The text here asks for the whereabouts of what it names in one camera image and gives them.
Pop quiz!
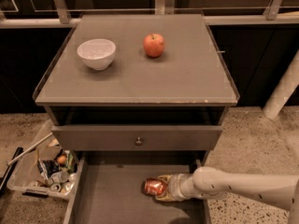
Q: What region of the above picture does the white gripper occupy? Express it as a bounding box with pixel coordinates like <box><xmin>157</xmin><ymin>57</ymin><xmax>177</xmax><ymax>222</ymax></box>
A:
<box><xmin>155</xmin><ymin>174</ymin><xmax>186</xmax><ymax>202</ymax></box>

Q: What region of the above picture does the red coke can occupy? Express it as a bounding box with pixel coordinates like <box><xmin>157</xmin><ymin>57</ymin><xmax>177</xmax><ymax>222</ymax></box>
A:
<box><xmin>144</xmin><ymin>178</ymin><xmax>167</xmax><ymax>196</ymax></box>

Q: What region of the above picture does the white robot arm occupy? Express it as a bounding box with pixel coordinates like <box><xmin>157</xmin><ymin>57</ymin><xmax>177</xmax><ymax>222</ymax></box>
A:
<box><xmin>150</xmin><ymin>166</ymin><xmax>299</xmax><ymax>224</ymax></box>

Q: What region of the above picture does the open middle drawer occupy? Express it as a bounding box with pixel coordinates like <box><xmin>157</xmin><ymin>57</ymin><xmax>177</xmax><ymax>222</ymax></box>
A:
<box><xmin>63</xmin><ymin>151</ymin><xmax>211</xmax><ymax>224</ymax></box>

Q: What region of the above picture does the grey drawer cabinet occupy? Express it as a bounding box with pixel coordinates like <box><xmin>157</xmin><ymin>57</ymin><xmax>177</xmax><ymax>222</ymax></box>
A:
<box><xmin>32</xmin><ymin>13</ymin><xmax>241</xmax><ymax>224</ymax></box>

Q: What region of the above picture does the top drawer with knob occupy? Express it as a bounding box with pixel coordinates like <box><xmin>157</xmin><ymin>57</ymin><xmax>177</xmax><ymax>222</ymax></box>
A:
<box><xmin>52</xmin><ymin>125</ymin><xmax>222</xmax><ymax>151</ymax></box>

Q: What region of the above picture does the small orange fruit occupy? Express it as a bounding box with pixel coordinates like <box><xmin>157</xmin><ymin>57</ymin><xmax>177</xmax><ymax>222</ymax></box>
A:
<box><xmin>56</xmin><ymin>155</ymin><xmax>67</xmax><ymax>165</ymax></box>

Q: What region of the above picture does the crumpled snack bag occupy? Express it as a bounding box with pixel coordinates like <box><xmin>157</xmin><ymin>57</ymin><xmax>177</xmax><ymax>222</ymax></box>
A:
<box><xmin>37</xmin><ymin>160</ymin><xmax>61</xmax><ymax>180</ymax></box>

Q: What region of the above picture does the clear plastic bin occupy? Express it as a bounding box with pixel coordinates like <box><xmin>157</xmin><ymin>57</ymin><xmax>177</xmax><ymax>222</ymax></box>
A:
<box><xmin>7</xmin><ymin>120</ymin><xmax>77</xmax><ymax>200</ymax></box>

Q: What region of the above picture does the red apple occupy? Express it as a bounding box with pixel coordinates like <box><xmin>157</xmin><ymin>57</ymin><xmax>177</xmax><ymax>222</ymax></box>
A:
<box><xmin>143</xmin><ymin>34</ymin><xmax>164</xmax><ymax>58</ymax></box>

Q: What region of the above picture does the white bowl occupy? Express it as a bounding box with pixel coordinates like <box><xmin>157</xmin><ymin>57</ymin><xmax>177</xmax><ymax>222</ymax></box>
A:
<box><xmin>77</xmin><ymin>38</ymin><xmax>116</xmax><ymax>70</ymax></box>

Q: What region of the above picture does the black flat bar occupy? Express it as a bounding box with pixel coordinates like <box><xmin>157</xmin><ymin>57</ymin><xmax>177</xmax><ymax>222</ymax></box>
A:
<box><xmin>0</xmin><ymin>147</ymin><xmax>23</xmax><ymax>196</ymax></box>

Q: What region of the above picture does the white diagonal pole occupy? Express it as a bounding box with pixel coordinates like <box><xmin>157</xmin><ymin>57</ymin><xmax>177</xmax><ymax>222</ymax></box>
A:
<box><xmin>263</xmin><ymin>50</ymin><xmax>299</xmax><ymax>119</ymax></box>

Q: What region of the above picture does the metal window railing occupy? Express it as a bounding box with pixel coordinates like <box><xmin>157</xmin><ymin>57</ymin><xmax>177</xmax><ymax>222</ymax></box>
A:
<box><xmin>0</xmin><ymin>0</ymin><xmax>299</xmax><ymax>28</ymax></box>

